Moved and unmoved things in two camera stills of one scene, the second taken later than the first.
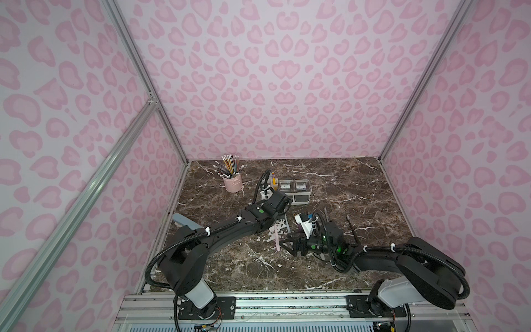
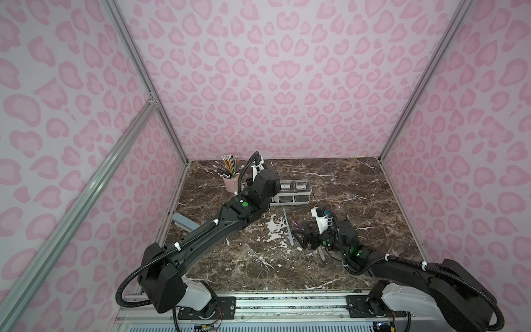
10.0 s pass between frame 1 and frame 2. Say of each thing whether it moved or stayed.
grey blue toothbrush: stayed
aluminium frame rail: stayed
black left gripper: moved
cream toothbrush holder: stayed
